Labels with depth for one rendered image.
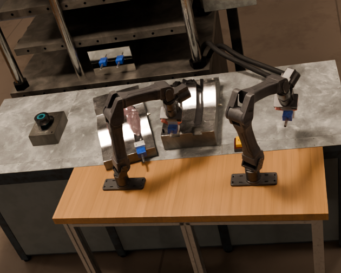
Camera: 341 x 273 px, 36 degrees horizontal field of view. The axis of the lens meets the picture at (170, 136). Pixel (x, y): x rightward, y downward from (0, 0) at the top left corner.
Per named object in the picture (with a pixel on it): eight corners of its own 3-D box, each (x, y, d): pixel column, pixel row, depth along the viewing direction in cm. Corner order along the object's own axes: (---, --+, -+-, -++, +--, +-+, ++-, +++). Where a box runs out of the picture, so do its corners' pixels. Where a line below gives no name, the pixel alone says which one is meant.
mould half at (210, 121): (217, 145, 249) (212, 123, 241) (164, 150, 255) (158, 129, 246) (220, 86, 287) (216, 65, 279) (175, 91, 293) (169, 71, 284)
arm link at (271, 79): (273, 71, 217) (225, 92, 199) (291, 76, 211) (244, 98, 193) (271, 98, 223) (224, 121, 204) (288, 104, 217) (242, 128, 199)
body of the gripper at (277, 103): (275, 95, 231) (273, 88, 225) (299, 95, 228) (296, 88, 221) (274, 108, 229) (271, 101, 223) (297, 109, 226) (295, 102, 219)
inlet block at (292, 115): (291, 131, 229) (290, 121, 226) (280, 130, 231) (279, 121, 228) (295, 113, 239) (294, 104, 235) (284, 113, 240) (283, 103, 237)
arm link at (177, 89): (184, 92, 238) (177, 71, 230) (194, 100, 231) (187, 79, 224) (163, 104, 235) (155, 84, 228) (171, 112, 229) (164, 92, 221)
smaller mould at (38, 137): (58, 143, 277) (53, 133, 273) (32, 145, 281) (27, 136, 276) (68, 120, 293) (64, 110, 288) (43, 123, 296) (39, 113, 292)
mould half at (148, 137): (157, 155, 253) (152, 138, 246) (106, 170, 252) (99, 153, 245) (143, 101, 292) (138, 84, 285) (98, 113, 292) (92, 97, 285)
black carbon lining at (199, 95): (203, 127, 251) (199, 111, 245) (170, 130, 254) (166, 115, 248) (207, 86, 277) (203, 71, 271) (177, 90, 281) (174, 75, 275)
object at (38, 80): (211, 77, 309) (209, 69, 305) (13, 101, 337) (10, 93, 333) (216, 12, 373) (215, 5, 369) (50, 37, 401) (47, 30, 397)
